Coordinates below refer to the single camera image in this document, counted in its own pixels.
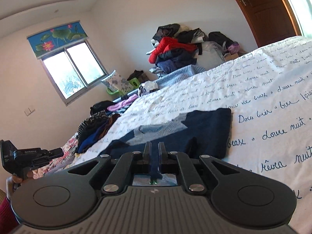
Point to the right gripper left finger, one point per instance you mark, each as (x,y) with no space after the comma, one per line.
(124,170)

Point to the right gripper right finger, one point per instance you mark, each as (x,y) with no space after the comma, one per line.
(179,164)

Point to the grey and navy sweater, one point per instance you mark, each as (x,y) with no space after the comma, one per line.
(195,133)

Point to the pile of unfolded small clothes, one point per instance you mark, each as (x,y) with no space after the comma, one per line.
(102,117)

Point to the pile of clothes on chair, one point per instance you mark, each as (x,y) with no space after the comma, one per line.
(176,46)

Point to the wooden bedroom door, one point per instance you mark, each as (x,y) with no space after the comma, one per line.
(270,20)

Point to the person's left hand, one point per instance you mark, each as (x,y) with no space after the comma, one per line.
(13,181)

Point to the white plastic bag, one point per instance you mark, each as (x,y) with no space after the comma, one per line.
(147,88)

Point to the floral cushion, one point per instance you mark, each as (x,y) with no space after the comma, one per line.
(113,75)

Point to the light blue quilted blanket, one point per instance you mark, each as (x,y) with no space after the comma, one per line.
(177,76)

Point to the black bag near stool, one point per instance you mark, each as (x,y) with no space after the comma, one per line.
(140,75)

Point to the lotus flower roller blind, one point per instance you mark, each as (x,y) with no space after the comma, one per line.
(56,38)

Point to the white script-print bedspread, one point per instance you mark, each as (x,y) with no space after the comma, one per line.
(269,93)

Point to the white wall switch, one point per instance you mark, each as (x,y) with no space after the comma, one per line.
(29,111)

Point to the window with metal frame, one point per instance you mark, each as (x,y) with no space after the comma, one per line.
(74,70)

